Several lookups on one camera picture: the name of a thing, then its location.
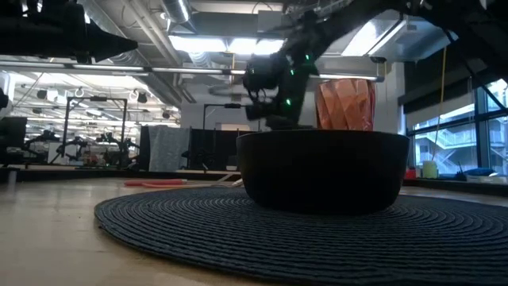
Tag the silver ventilation duct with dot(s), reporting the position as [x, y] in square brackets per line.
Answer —
[176, 10]

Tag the orange faceted plastic cup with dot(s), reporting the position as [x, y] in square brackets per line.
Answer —
[345, 105]

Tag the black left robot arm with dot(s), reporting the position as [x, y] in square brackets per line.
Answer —
[16, 35]

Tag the blue bundle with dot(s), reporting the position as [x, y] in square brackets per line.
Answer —
[476, 172]

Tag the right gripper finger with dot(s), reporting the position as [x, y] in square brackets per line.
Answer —
[289, 124]

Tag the red container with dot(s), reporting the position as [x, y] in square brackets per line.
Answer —
[410, 173]

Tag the black partition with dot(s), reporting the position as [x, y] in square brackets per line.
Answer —
[214, 151]

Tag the round dark woven placemat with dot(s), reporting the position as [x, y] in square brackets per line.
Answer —
[278, 246]

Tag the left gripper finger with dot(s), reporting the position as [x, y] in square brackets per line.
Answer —
[105, 37]
[107, 51]

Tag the black metal frame stand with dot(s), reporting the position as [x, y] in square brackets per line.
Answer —
[232, 105]
[95, 98]

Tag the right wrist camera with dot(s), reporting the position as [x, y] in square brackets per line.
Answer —
[262, 73]

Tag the light green cup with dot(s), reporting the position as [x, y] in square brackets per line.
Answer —
[429, 169]

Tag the black table frame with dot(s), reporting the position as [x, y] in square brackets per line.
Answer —
[456, 186]

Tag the black bowl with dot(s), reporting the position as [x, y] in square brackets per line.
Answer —
[323, 171]

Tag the gray cloth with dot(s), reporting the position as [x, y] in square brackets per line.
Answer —
[168, 147]

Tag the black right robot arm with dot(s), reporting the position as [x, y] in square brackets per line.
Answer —
[397, 24]

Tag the long ceiling light strip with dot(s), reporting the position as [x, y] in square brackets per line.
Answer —
[186, 70]

